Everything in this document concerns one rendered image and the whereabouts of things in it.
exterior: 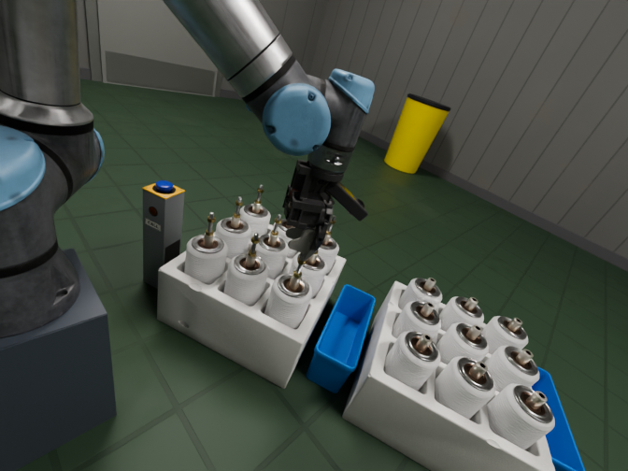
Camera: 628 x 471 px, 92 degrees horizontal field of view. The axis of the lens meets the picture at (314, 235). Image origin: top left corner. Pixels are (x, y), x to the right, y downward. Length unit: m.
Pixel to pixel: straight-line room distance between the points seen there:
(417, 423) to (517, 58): 2.96
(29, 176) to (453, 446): 0.85
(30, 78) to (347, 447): 0.86
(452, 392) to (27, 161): 0.79
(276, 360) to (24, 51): 0.68
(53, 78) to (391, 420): 0.85
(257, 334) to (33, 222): 0.46
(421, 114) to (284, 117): 2.58
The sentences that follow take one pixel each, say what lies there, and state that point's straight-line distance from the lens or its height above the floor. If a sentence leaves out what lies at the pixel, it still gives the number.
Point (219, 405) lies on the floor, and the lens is 0.81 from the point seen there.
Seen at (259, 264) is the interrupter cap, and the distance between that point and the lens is 0.75.
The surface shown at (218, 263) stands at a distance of 0.77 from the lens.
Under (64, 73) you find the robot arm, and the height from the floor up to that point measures 0.60.
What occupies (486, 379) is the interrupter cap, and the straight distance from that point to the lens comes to 0.79.
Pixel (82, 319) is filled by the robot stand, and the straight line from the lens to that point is 0.57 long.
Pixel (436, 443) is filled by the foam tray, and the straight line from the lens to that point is 0.83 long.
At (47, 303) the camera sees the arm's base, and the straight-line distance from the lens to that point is 0.56.
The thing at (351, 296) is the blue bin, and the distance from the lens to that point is 1.02.
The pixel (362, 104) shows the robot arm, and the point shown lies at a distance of 0.51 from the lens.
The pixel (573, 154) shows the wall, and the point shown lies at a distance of 3.17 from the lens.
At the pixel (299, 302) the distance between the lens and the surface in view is 0.69.
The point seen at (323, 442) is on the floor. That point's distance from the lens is 0.82.
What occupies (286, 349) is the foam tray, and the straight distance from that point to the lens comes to 0.74.
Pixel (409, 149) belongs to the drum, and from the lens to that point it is 2.94.
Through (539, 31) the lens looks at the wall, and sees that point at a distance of 3.33.
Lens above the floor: 0.72
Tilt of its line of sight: 30 degrees down
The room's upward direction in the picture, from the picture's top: 19 degrees clockwise
